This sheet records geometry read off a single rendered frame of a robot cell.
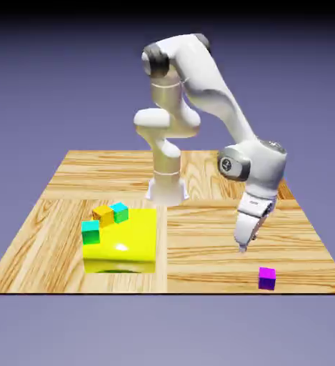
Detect large yellow box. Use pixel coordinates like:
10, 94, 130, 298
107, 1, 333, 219
82, 208, 158, 275

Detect small cyan cube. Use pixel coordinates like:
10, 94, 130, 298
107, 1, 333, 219
109, 202, 129, 224
81, 219, 101, 246

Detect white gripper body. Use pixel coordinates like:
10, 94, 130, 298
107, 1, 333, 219
234, 212, 261, 247

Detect small orange cube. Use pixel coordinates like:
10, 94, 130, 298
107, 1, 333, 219
91, 204, 115, 229

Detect small purple cube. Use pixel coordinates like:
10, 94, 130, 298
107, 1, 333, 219
258, 267, 277, 292

